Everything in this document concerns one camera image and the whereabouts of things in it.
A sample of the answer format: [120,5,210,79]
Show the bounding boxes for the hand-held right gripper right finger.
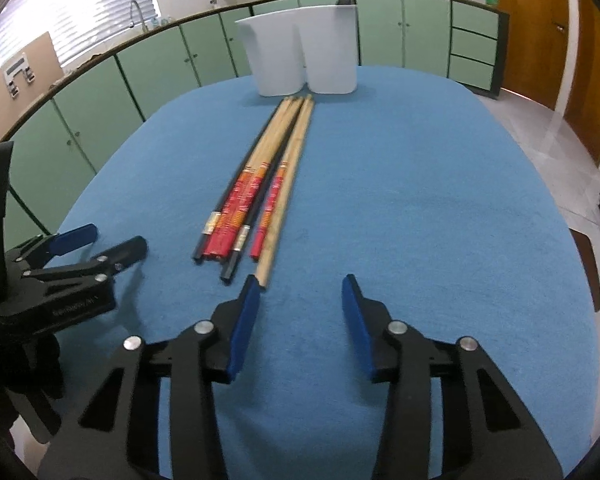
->
[341,274,565,480]

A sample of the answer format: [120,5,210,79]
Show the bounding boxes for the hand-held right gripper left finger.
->
[37,274,262,480]

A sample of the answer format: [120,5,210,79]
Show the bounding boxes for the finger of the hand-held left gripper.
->
[5,224,99,272]
[22,235,149,284]

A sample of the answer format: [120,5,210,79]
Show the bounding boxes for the bundle of red black chopsticks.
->
[220,102,303,286]

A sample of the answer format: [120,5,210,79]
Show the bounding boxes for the black chopstick with silver band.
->
[193,105,281,266]

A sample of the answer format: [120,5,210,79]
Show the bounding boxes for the plain wooden chopstick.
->
[255,94,315,292]

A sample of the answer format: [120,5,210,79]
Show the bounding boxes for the white two-compartment utensil holder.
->
[234,4,359,97]

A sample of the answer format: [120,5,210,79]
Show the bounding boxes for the blue tablecloth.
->
[45,64,600,480]

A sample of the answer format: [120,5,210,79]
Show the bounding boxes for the green kitchen cabinets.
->
[0,0,511,256]

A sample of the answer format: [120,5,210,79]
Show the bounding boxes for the brown cardboard sheet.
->
[0,31,66,143]

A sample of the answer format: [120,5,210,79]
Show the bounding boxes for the white window blinds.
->
[0,0,160,68]

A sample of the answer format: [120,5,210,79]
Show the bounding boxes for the metal sink faucet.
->
[130,0,148,33]

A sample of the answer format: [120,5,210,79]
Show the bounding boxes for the plain wooden door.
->
[562,0,600,166]

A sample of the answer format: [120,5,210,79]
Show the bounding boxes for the white wall fixture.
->
[2,52,36,98]

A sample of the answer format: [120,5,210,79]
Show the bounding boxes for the wooden door with handle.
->
[492,0,573,111]

